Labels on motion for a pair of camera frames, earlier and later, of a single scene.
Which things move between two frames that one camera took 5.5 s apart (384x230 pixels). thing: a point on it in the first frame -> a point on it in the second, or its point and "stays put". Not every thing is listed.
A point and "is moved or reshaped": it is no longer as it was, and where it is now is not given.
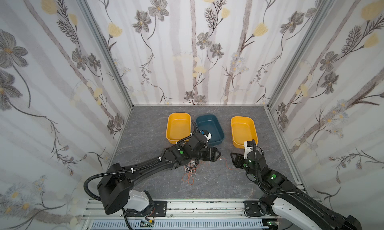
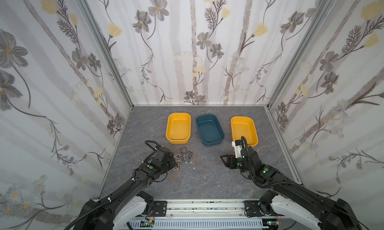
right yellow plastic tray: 243,129 stays put
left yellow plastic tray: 178,127 stays put
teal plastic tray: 210,123 stays put
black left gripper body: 207,153 -> 169,161
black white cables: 190,167 is moved or reshaped
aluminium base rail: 190,215 stays put
